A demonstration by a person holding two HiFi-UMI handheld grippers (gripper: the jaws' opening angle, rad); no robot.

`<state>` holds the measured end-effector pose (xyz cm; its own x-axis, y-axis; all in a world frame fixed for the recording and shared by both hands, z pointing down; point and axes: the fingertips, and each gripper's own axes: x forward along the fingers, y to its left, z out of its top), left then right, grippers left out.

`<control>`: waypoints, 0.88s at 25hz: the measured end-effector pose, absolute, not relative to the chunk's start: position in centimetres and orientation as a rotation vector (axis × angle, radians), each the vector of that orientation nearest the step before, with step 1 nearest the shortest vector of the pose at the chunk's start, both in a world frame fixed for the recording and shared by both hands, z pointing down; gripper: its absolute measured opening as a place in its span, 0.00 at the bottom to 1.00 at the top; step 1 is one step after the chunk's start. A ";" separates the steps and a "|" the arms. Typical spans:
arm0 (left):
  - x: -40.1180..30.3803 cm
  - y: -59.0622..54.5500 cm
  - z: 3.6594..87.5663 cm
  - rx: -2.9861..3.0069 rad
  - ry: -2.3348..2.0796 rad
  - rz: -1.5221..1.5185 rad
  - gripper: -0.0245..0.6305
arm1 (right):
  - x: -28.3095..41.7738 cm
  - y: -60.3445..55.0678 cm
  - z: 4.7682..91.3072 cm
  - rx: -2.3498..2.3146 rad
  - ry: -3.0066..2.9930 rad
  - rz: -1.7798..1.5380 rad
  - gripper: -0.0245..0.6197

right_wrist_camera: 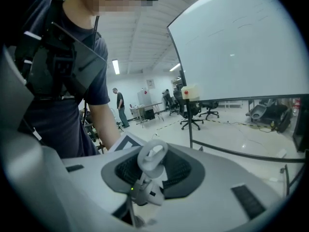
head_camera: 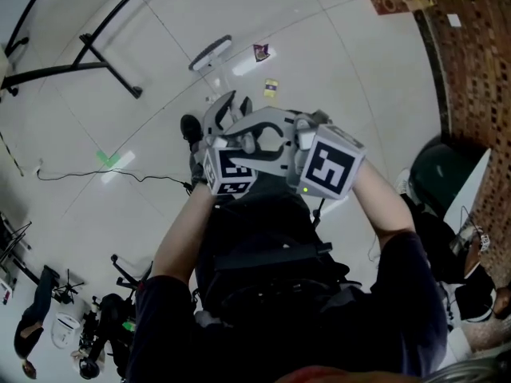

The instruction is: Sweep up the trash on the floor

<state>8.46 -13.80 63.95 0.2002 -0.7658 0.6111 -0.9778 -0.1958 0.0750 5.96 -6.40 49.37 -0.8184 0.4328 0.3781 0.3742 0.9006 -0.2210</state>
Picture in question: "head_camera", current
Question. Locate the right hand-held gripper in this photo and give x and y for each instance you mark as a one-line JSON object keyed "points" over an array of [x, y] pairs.
{"points": [[331, 166]]}

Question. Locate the person's left forearm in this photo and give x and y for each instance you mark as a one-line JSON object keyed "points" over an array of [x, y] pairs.
{"points": [[179, 230]]}

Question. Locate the white waste bin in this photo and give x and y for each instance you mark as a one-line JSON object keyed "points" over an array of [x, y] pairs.
{"points": [[64, 327]]}

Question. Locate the torn dark plastic wrapper piece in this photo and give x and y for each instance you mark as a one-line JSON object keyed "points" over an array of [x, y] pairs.
{"points": [[261, 52]]}

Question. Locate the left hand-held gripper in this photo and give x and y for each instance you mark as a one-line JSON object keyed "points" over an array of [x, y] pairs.
{"points": [[229, 170]]}

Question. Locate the person's navy t-shirt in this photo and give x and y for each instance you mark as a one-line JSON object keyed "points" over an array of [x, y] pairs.
{"points": [[399, 293]]}

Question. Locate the person's right forearm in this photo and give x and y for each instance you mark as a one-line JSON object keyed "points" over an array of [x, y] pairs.
{"points": [[383, 206]]}

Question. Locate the whiteboard on black wheeled stand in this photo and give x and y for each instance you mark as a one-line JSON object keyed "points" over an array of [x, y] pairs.
{"points": [[96, 65]]}

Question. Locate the black robot equipment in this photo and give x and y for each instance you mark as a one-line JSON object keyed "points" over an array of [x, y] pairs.
{"points": [[109, 317]]}

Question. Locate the black tripod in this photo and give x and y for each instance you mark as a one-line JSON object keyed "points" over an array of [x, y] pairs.
{"points": [[68, 289]]}

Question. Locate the person's left black shoe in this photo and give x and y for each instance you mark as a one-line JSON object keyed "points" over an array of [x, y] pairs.
{"points": [[191, 128]]}

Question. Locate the white wall socket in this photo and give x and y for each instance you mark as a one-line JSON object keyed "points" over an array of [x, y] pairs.
{"points": [[454, 19]]}

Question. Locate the dark green round bin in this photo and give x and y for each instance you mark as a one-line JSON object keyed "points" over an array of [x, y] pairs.
{"points": [[435, 178]]}

